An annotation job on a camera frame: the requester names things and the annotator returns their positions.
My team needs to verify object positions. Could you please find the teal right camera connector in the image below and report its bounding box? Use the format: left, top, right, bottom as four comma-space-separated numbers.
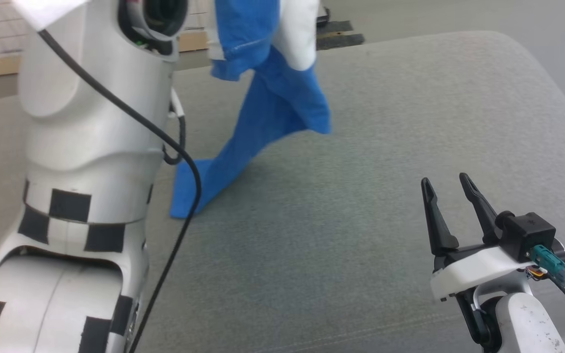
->
531, 245, 565, 287

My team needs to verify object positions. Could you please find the white paper cable tag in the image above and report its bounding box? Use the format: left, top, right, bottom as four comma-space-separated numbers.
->
12, 0, 89, 31

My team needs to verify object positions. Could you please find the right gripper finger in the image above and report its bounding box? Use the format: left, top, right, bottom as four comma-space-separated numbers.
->
459, 173, 502, 245
420, 177, 460, 256

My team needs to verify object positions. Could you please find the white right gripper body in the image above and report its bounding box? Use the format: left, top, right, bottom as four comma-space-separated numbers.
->
431, 243, 534, 301

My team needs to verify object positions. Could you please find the black floor mat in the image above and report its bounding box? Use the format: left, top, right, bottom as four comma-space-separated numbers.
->
316, 7, 365, 50

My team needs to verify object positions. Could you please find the blue and white t-shirt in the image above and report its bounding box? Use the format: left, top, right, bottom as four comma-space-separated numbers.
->
170, 0, 332, 220

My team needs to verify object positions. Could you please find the short black left arm cable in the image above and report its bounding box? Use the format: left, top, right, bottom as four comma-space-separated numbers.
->
162, 88, 187, 165

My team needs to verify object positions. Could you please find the long black left arm cable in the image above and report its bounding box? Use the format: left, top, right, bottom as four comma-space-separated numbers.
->
37, 29, 204, 353

